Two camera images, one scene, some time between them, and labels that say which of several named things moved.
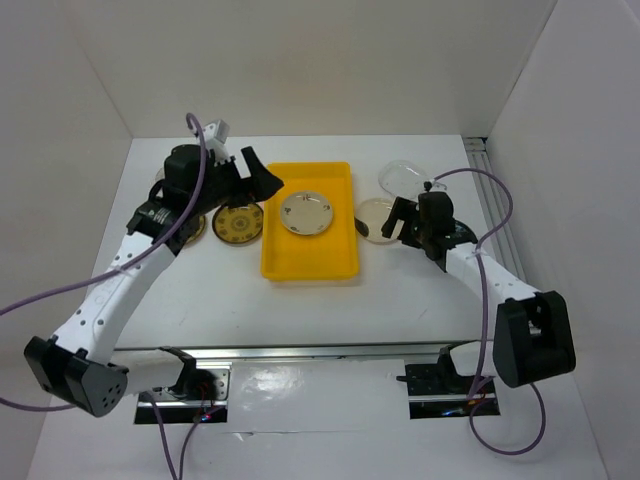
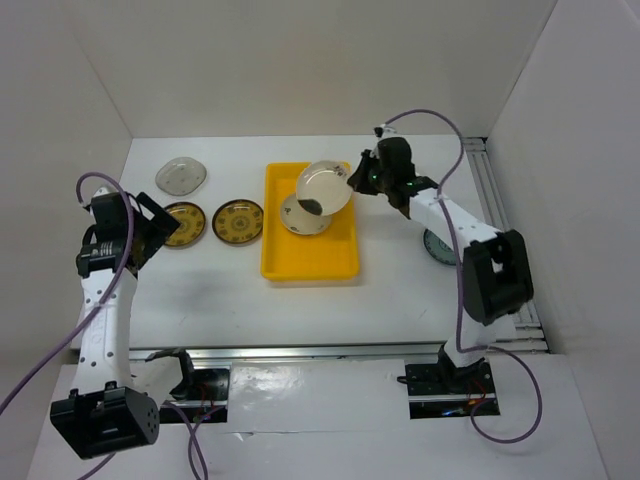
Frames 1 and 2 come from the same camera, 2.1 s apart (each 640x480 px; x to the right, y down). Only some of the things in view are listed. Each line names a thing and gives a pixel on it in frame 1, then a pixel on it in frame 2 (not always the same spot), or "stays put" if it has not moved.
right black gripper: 404,210 to 360,182
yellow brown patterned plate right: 238,225 stays put
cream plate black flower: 370,218 to 324,187
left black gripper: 252,189 to 161,226
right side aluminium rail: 489,193 stays put
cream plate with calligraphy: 306,213 stays put
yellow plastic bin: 331,254 stays put
